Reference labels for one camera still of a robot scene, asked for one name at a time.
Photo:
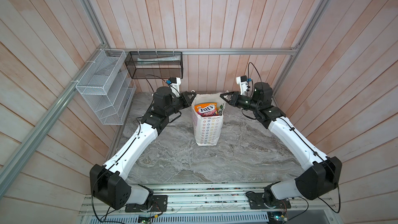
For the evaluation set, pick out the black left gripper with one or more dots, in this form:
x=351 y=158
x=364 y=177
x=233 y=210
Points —
x=187 y=102

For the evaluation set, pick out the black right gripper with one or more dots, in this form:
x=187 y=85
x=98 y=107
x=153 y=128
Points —
x=235 y=96

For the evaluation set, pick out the white printed paper bag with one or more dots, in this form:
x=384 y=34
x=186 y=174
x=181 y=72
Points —
x=207 y=130

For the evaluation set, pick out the orange candy bag back side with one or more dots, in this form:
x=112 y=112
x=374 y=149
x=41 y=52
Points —
x=207 y=109

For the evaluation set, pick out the small green candy bag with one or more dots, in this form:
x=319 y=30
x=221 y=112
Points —
x=220 y=110

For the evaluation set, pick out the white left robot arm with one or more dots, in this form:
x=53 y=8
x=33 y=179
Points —
x=108 y=182

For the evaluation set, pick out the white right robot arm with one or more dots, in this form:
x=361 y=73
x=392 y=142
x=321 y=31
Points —
x=321 y=173

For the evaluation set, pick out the green circuit board left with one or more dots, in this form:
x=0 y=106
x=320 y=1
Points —
x=144 y=220

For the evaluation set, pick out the green circuit board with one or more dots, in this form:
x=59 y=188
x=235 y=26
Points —
x=144 y=220
x=276 y=218

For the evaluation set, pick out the green circuit board right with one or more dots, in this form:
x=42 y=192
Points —
x=276 y=218

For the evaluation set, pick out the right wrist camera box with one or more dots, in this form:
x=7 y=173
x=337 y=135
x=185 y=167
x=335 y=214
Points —
x=243 y=83

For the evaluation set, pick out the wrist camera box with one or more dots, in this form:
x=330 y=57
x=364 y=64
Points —
x=174 y=83
x=243 y=83

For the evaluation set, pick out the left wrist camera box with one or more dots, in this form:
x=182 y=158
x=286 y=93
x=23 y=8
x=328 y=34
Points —
x=174 y=83

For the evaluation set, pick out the black mesh wall basket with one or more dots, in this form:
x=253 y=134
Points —
x=161 y=64

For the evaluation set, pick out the white wire wall shelf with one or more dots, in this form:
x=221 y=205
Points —
x=106 y=87

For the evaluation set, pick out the slotted aluminium base rail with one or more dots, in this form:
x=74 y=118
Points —
x=211 y=203

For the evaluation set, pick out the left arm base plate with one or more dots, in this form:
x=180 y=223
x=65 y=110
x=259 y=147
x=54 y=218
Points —
x=156 y=203

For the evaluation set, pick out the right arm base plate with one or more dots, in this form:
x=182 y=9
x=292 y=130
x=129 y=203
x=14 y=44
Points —
x=265 y=200

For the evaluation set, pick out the aluminium frame rails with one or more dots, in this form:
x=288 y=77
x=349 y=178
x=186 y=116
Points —
x=44 y=44

